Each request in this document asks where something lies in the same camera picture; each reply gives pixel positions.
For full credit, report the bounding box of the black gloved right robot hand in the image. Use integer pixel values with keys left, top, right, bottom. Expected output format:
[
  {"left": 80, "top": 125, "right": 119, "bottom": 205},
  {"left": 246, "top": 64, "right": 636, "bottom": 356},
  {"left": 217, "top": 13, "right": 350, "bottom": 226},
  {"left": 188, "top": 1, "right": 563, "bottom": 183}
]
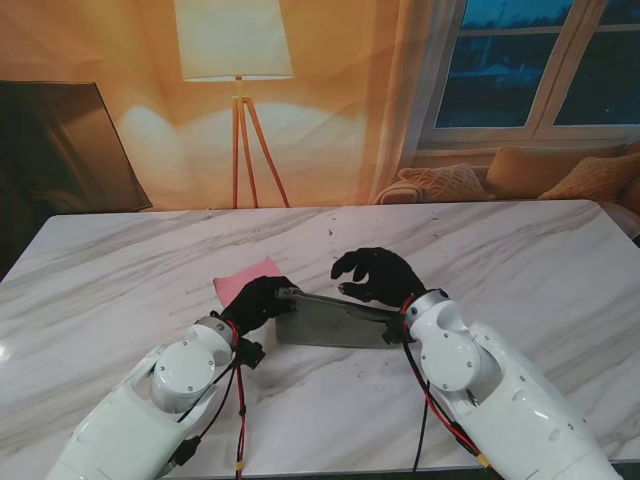
[{"left": 330, "top": 247, "right": 429, "bottom": 309}]

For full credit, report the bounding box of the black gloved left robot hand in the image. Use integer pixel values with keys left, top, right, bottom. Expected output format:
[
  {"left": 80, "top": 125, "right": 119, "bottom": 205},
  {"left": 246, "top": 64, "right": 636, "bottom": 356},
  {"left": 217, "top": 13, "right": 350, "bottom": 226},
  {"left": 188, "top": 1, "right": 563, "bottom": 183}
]
[{"left": 218, "top": 273, "right": 301, "bottom": 336}]

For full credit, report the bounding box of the grey suede zipper pouch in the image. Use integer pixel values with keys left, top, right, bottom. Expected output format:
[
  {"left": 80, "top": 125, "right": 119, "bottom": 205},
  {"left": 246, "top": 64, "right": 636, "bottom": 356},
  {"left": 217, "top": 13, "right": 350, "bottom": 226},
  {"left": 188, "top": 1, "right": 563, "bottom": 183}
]
[{"left": 273, "top": 287, "right": 417, "bottom": 350}]

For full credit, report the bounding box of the pink document folder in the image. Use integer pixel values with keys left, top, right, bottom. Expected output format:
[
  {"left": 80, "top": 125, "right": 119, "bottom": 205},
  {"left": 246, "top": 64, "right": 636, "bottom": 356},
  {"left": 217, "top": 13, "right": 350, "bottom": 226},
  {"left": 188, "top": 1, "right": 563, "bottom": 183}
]
[{"left": 212, "top": 256, "right": 287, "bottom": 310}]

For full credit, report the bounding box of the cream knitted cushion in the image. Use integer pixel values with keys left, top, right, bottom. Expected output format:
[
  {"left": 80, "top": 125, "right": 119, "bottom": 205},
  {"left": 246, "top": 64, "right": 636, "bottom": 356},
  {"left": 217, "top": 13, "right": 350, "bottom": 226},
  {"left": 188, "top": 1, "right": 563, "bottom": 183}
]
[{"left": 397, "top": 162, "right": 497, "bottom": 203}]

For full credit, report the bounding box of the beige sofa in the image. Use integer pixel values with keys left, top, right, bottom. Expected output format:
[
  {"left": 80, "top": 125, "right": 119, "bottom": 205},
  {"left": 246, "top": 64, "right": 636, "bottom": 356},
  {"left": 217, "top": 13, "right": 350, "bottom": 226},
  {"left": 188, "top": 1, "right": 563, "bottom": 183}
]
[{"left": 373, "top": 141, "right": 640, "bottom": 246}]

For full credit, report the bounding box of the sheer beige curtain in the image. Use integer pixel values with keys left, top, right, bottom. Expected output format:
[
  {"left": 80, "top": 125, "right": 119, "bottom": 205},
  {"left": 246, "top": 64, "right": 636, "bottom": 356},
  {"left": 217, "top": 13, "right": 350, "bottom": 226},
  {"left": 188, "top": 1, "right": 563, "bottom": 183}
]
[{"left": 368, "top": 0, "right": 467, "bottom": 205}]

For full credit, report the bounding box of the plain orange cushion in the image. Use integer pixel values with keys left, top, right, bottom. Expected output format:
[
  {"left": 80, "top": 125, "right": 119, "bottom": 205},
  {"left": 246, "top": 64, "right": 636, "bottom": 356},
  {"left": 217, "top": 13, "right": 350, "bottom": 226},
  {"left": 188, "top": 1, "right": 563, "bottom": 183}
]
[{"left": 485, "top": 144, "right": 627, "bottom": 201}]

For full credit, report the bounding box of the orange knitted cushion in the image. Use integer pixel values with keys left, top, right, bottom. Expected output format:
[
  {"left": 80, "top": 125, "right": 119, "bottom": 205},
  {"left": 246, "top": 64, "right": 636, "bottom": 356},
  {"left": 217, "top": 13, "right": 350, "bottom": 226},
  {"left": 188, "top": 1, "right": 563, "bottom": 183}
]
[{"left": 537, "top": 153, "right": 640, "bottom": 203}]

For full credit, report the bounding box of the dark flat television screen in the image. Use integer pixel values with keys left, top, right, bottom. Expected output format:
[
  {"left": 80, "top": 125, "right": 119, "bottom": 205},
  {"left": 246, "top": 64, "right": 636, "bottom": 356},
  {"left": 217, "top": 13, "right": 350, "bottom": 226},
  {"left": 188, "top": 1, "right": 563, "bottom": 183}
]
[{"left": 0, "top": 80, "right": 154, "bottom": 261}]

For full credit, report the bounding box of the white framed window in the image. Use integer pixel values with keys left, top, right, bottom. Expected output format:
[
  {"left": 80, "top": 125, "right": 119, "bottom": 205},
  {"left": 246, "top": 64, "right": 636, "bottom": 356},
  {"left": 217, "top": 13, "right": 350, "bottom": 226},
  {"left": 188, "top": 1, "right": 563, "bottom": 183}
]
[{"left": 415, "top": 0, "right": 640, "bottom": 151}]

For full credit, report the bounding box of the floor lamp with wooden legs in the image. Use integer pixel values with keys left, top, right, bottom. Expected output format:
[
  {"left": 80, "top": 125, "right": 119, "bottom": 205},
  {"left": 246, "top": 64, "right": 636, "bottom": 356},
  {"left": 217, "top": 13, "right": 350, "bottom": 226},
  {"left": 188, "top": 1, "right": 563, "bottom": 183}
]
[{"left": 172, "top": 0, "right": 295, "bottom": 210}]

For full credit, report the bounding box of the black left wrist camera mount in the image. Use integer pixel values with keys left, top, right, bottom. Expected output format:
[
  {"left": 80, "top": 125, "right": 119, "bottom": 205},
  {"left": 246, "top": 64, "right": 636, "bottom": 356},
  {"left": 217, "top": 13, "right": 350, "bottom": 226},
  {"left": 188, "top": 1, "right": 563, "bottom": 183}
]
[{"left": 233, "top": 336, "right": 267, "bottom": 372}]

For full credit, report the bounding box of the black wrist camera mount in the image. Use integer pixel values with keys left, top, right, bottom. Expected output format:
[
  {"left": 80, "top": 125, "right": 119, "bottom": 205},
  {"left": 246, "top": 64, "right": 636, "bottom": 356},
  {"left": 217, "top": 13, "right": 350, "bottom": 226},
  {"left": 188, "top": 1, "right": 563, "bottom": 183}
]
[
  {"left": 233, "top": 336, "right": 267, "bottom": 372},
  {"left": 381, "top": 318, "right": 414, "bottom": 347}
]

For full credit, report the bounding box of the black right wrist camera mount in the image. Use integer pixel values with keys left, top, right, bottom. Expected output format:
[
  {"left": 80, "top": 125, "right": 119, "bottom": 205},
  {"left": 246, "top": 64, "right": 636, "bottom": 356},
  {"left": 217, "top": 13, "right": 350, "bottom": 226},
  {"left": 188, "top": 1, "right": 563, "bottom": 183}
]
[{"left": 381, "top": 318, "right": 414, "bottom": 347}]

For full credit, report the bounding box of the red black left arm cable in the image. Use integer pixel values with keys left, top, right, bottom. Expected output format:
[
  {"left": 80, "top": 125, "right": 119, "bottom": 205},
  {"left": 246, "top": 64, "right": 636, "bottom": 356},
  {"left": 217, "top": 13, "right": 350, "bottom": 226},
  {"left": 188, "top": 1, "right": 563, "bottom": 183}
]
[{"left": 173, "top": 323, "right": 250, "bottom": 472}]

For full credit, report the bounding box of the red black arm cable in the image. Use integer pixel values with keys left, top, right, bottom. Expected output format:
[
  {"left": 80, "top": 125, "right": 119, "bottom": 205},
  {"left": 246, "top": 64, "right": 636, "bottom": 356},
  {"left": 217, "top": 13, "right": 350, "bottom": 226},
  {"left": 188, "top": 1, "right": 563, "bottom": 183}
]
[
  {"left": 173, "top": 323, "right": 250, "bottom": 472},
  {"left": 398, "top": 297, "right": 492, "bottom": 473}
]

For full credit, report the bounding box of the red black right arm cable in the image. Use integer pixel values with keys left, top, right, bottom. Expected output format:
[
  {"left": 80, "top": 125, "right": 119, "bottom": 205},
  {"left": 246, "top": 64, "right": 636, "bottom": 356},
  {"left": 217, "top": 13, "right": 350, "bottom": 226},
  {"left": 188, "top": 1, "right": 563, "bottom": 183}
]
[{"left": 398, "top": 297, "right": 492, "bottom": 473}]

